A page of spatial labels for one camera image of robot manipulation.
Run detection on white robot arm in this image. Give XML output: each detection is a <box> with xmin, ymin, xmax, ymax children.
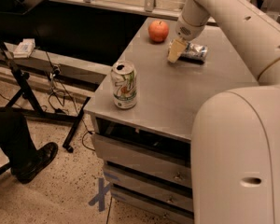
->
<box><xmin>168</xmin><ymin>0</ymin><xmax>280</xmax><ymax>224</ymax></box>

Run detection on grey middle drawer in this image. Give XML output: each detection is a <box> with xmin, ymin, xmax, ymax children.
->
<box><xmin>103</xmin><ymin>164</ymin><xmax>194</xmax><ymax>213</ymax></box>

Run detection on white green soda can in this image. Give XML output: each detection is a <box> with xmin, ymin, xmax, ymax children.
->
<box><xmin>111</xmin><ymin>60</ymin><xmax>137</xmax><ymax>109</ymax></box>

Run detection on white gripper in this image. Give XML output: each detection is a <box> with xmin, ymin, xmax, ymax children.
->
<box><xmin>167</xmin><ymin>15</ymin><xmax>205</xmax><ymax>63</ymax></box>

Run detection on black floor cables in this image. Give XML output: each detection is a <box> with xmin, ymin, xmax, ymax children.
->
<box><xmin>43</xmin><ymin>51</ymin><xmax>96</xmax><ymax>152</ymax></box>

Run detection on white small box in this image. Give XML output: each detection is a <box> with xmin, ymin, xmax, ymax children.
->
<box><xmin>13</xmin><ymin>39</ymin><xmax>35</xmax><ymax>58</ymax></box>

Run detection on black trouser leg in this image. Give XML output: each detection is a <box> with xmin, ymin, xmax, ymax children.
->
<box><xmin>0</xmin><ymin>107</ymin><xmax>39</xmax><ymax>169</ymax></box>

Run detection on grey drawer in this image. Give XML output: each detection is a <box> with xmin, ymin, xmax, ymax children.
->
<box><xmin>92</xmin><ymin>133</ymin><xmax>192</xmax><ymax>188</ymax></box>
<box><xmin>111</xmin><ymin>185</ymin><xmax>194</xmax><ymax>224</ymax></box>
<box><xmin>103</xmin><ymin>164</ymin><xmax>194</xmax><ymax>213</ymax></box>

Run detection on blue tape cross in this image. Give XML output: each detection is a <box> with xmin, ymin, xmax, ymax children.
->
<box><xmin>88</xmin><ymin>172</ymin><xmax>113</xmax><ymax>212</ymax></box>

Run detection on black leather shoe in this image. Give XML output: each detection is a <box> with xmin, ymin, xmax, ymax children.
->
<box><xmin>11</xmin><ymin>142</ymin><xmax>58</xmax><ymax>184</ymax></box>

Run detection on black metal stand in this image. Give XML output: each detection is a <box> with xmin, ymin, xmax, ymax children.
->
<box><xmin>0</xmin><ymin>38</ymin><xmax>90</xmax><ymax>153</ymax></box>

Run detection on silver blue redbull can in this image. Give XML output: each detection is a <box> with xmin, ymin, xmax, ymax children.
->
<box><xmin>179</xmin><ymin>41</ymin><xmax>208</xmax><ymax>62</ymax></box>

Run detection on grey bottom drawer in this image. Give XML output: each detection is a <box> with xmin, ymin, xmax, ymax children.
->
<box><xmin>111</xmin><ymin>185</ymin><xmax>194</xmax><ymax>224</ymax></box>

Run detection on red apple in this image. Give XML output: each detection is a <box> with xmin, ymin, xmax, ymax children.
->
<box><xmin>148</xmin><ymin>20</ymin><xmax>169</xmax><ymax>43</ymax></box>

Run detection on grey top drawer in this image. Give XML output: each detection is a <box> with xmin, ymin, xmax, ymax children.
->
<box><xmin>92</xmin><ymin>133</ymin><xmax>192</xmax><ymax>188</ymax></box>

